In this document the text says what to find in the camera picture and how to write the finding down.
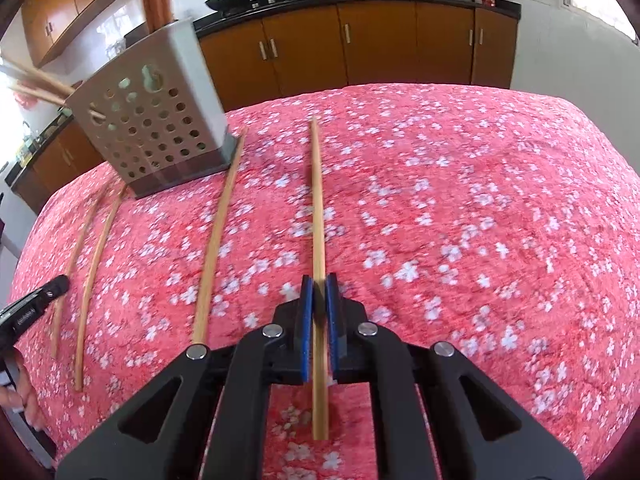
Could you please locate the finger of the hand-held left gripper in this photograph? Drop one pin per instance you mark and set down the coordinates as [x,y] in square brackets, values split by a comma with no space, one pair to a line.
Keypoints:
[45,300]

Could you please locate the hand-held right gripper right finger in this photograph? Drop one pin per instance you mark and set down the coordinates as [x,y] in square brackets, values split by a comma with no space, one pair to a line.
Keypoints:
[337,350]

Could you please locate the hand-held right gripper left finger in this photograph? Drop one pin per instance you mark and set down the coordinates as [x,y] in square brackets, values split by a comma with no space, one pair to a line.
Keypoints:
[305,350]

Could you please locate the green perforated utensil holder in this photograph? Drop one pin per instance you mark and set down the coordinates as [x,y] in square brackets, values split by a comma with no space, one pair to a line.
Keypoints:
[165,125]

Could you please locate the person's left hand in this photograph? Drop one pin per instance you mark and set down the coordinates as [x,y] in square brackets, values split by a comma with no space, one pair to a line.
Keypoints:
[27,395]

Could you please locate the red floral tablecloth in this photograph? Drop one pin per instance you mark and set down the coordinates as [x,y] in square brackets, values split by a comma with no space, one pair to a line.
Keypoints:
[450,235]

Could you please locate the wooden base cabinets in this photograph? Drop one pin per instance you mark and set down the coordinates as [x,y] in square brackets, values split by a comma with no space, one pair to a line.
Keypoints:
[380,45]

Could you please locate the black gas stove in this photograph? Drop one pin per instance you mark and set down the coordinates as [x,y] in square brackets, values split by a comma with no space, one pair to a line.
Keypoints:
[272,2]

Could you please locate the wooden wall cabinet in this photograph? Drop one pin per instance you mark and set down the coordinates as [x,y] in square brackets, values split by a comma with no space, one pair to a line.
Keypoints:
[75,0]

